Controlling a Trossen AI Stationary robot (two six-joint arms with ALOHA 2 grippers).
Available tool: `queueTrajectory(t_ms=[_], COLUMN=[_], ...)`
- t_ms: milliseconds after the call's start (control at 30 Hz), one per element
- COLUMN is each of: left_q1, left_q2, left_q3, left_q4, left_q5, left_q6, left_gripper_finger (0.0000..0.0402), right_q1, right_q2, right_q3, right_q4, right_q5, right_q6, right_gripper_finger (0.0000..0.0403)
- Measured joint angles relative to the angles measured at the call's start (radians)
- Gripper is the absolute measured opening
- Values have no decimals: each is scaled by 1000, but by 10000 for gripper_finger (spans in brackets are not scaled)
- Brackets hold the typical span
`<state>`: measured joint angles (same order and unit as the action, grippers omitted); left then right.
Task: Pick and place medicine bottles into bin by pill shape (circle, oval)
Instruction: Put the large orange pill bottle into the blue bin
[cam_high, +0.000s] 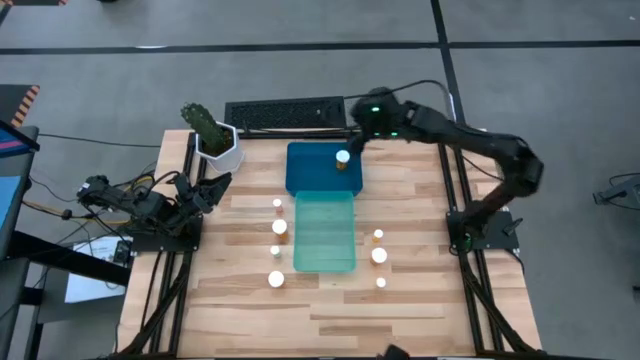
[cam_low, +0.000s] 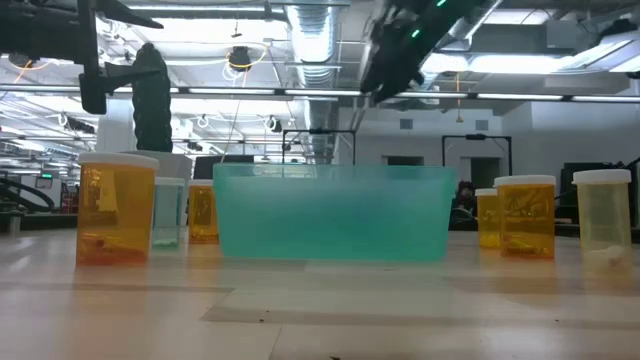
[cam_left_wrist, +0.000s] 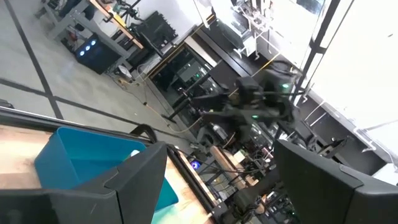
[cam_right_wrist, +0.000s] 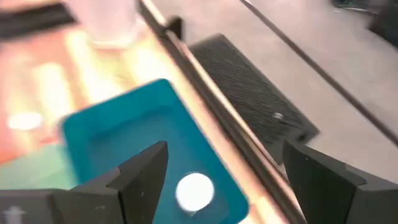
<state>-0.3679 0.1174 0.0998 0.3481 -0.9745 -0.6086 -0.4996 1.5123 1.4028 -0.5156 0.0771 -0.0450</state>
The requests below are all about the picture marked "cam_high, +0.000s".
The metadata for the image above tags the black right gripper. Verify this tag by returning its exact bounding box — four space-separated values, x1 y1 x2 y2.
348 87 409 155

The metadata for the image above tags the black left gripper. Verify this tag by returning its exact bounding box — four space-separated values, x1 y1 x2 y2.
173 172 234 217

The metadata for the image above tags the translucent teal plastic bin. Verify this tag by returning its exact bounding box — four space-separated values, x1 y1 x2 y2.
292 190 358 274

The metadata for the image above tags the dark blue plastic bin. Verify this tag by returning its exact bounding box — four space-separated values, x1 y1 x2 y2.
285 141 364 198

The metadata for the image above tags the white hexagonal plant pot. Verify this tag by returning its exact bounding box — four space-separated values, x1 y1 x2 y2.
194 121 246 175

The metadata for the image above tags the green cactus plant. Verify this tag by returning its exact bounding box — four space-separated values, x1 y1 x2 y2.
180 102 229 154

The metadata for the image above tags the small black electronics box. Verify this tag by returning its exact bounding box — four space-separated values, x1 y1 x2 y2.
112 239 134 266

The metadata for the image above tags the white paper sheet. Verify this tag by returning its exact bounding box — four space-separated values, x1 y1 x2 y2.
64 235 134 305

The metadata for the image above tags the black side desk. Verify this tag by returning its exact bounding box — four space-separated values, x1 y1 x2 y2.
0 229 132 360

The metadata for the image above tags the blue screen monitor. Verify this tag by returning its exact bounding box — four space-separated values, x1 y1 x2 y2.
0 119 41 261

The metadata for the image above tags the hazard striped floor mat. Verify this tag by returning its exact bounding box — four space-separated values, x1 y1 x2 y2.
0 83 41 129
0 0 69 7

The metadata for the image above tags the black tripod stand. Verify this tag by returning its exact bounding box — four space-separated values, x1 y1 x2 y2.
592 172 640 211

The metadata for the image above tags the black aluminium table frame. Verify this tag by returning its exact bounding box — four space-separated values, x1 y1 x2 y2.
117 127 539 359

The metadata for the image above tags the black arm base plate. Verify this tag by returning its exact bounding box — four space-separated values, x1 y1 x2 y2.
130 214 204 254
446 208 521 252

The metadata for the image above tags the yellow cable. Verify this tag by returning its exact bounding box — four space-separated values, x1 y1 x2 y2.
22 174 156 226

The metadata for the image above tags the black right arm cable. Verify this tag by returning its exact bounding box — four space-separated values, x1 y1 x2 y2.
343 78 459 124

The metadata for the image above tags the thin black floor cable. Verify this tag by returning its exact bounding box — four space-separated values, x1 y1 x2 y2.
37 132 162 150

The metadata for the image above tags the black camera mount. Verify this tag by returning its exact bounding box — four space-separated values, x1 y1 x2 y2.
382 343 411 360

